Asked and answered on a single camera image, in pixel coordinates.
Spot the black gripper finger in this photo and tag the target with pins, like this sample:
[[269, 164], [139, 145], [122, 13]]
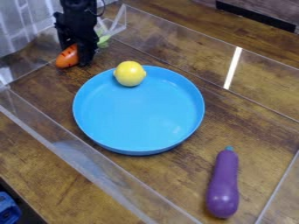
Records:
[[66, 39], [87, 49]]

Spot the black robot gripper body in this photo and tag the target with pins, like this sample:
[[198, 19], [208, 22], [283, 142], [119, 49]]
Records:
[[78, 18]]

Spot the orange toy carrot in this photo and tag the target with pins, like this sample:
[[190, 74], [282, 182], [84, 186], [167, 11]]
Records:
[[68, 57]]

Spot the white patterned curtain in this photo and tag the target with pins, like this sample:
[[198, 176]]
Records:
[[23, 19]]

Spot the yellow toy lemon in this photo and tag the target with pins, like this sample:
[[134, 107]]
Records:
[[130, 73]]

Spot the blue round plate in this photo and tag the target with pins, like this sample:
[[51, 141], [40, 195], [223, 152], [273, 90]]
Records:
[[139, 120]]

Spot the blue plastic object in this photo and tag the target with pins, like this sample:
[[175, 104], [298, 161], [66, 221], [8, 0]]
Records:
[[10, 210]]

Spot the purple toy eggplant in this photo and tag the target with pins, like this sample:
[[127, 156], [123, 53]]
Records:
[[222, 197]]

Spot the clear acrylic tray enclosure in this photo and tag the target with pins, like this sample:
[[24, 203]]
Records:
[[242, 63]]

